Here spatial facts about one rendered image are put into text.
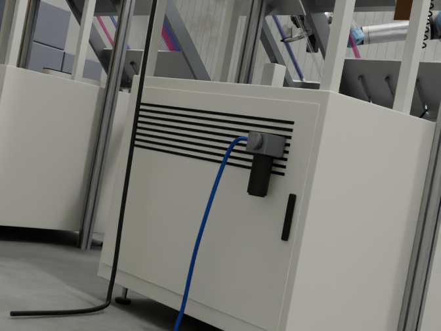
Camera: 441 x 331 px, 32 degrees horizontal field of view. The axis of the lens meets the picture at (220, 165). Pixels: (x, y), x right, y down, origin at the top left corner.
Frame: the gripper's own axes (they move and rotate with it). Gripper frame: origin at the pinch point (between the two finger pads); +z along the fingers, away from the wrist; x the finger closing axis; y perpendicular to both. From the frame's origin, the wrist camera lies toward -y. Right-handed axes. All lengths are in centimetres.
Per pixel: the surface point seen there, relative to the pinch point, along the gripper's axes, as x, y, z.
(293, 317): 101, -18, 109
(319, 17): 29.8, 13.2, 10.5
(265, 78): -0.5, -9.6, 13.2
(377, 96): 41.5, -17.2, 2.6
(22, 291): 26, -20, 136
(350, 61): 35.6, -3.7, 5.9
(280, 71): 3.2, -8.3, 8.5
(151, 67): 33, 23, 82
